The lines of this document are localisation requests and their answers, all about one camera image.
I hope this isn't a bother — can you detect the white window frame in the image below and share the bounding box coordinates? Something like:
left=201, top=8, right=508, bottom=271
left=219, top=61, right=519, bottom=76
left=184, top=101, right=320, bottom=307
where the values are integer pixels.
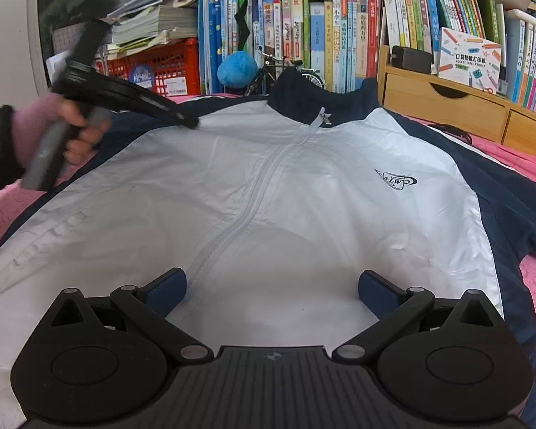
left=26, top=0, right=138, bottom=95

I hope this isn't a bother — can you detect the stack of papers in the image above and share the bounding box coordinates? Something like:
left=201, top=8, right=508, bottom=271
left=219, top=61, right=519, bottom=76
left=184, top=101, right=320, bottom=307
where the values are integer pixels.
left=105, top=0, right=200, bottom=55

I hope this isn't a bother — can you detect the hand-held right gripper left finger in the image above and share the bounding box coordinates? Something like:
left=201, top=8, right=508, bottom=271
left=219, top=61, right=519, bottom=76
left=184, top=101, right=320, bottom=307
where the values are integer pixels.
left=49, top=267, right=215, bottom=363

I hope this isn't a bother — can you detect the white and navy jacket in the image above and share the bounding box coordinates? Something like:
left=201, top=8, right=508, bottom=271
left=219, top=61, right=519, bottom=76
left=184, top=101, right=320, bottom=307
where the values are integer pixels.
left=0, top=68, right=536, bottom=429

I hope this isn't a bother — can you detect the black power adapter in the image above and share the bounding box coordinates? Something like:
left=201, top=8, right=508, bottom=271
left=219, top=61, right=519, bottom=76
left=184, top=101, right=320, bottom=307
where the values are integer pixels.
left=390, top=45, right=433, bottom=75

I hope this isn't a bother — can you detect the row of books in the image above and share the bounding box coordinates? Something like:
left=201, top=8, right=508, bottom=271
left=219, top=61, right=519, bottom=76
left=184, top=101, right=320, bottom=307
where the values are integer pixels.
left=199, top=0, right=536, bottom=115

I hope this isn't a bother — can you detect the person's left hand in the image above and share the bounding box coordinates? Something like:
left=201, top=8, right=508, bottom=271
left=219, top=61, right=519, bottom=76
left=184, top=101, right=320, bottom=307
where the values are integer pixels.
left=13, top=94, right=113, bottom=169

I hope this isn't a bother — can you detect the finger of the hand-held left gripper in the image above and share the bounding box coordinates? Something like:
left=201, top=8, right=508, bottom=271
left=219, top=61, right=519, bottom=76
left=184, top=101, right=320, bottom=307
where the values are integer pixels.
left=100, top=74, right=201, bottom=131

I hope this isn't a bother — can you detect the miniature bicycle model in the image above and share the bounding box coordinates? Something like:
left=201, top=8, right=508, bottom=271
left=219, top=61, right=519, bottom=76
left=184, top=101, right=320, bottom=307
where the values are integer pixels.
left=245, top=50, right=328, bottom=98

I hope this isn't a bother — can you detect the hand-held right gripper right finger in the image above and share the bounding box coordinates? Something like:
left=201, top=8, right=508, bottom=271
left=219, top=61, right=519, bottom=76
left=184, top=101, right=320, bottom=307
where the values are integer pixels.
left=333, top=269, right=495, bottom=363

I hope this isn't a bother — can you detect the wooden drawer box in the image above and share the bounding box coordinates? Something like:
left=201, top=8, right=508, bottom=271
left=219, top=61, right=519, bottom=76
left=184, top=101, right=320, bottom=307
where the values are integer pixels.
left=377, top=44, right=536, bottom=156

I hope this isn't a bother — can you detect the white printed box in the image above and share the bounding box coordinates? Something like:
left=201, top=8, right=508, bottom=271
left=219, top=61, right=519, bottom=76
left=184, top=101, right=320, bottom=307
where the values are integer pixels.
left=437, top=27, right=504, bottom=95

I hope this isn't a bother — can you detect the red gift box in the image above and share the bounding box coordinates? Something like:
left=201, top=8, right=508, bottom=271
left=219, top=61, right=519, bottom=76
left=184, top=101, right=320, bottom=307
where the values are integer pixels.
left=95, top=37, right=203, bottom=98

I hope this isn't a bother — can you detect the blue plush ball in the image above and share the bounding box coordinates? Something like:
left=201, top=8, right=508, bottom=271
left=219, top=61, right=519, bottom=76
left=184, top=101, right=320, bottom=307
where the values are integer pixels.
left=217, top=49, right=259, bottom=89

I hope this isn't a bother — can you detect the white plastic bag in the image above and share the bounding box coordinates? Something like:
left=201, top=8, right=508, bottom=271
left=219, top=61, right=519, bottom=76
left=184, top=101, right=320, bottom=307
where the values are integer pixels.
left=45, top=51, right=75, bottom=87

